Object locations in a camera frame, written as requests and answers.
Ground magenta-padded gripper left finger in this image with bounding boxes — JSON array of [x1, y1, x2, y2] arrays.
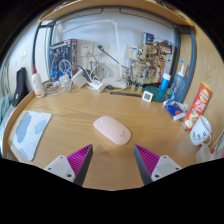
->
[[43, 143, 94, 187]]

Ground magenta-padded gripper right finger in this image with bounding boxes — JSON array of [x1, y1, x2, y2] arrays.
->
[[133, 144, 183, 186]]

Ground pink computer mouse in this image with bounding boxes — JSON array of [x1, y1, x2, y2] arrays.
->
[[92, 115, 132, 146]]

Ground white mouse pad blue clouds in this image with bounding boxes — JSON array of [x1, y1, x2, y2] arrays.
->
[[9, 110, 53, 162]]

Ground clear plastic cup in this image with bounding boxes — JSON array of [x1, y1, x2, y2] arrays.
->
[[194, 143, 213, 164]]

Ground white mug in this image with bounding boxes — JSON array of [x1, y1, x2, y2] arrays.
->
[[189, 114, 213, 147]]

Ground blue snack packet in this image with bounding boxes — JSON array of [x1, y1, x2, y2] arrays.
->
[[163, 99, 188, 122]]

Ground red chips can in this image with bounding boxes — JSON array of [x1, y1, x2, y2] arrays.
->
[[182, 80, 213, 131]]

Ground teal oval case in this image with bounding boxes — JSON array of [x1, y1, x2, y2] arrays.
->
[[143, 85, 167, 103]]

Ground small white cube clock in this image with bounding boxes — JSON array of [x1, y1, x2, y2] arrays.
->
[[141, 90, 154, 103]]

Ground teal blanket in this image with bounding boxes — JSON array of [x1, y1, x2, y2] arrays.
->
[[0, 93, 15, 134]]

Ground blue spray bottle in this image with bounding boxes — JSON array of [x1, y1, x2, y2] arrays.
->
[[168, 58, 186, 104]]

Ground black pen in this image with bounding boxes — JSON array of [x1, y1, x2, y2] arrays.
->
[[109, 91, 142, 98]]

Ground blue tube white cap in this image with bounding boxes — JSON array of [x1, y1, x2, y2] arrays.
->
[[159, 73, 172, 94]]

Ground white lotion bottle red cap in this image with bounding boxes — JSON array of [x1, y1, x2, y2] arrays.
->
[[30, 64, 46, 99]]

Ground white charger block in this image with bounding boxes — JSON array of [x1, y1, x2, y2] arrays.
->
[[59, 73, 72, 88]]

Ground white power strip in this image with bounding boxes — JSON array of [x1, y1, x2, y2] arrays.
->
[[88, 79, 107, 93]]

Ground black bag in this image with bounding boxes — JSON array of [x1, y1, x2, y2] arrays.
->
[[12, 67, 29, 108]]

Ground white power adapter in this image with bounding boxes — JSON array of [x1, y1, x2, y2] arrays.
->
[[71, 68, 88, 88]]

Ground beige robot figure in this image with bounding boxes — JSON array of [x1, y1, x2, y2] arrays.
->
[[128, 59, 148, 94]]

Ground robot model kit box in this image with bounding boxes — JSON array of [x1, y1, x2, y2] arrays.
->
[[48, 38, 79, 83]]

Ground grey metal shelf frame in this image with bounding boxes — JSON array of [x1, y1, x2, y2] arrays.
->
[[31, 5, 198, 101]]

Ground white wall socket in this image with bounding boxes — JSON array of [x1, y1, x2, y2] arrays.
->
[[79, 43, 94, 58]]

